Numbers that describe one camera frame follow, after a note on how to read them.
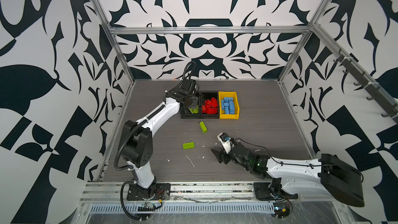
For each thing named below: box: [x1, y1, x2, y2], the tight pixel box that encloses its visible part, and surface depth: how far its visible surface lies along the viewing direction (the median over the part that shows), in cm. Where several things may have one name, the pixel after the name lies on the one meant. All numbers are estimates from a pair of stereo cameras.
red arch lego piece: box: [202, 97, 218, 115], surface depth 101 cm
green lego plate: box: [182, 141, 195, 150], surface depth 91 cm
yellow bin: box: [218, 91, 240, 120], surface depth 99 cm
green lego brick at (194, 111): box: [188, 104, 199, 115], surface depth 102 cm
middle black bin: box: [200, 90, 220, 119], surface depth 100 cm
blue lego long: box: [220, 96, 236, 115], surface depth 103 cm
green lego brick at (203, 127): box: [199, 121, 208, 134], surface depth 96 cm
